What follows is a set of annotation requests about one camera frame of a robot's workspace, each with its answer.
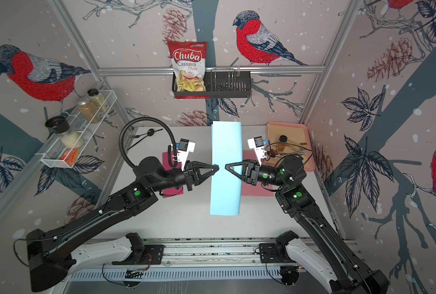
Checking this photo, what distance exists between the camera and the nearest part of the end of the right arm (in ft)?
1.73

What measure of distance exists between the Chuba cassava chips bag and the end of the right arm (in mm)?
489

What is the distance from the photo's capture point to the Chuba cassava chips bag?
832mm
